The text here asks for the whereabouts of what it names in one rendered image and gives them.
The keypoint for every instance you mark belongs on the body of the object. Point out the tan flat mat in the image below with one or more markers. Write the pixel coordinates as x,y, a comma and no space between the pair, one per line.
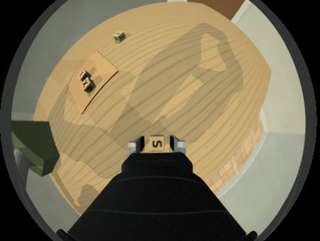
101,72

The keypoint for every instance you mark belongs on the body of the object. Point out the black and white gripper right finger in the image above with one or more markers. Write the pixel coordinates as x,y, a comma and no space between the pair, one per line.
177,145

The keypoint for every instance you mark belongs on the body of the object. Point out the tan letter block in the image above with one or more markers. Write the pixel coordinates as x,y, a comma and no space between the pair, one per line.
88,85
157,142
119,36
83,74

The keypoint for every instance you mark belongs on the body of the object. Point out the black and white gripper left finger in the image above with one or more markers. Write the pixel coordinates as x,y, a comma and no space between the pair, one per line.
136,146

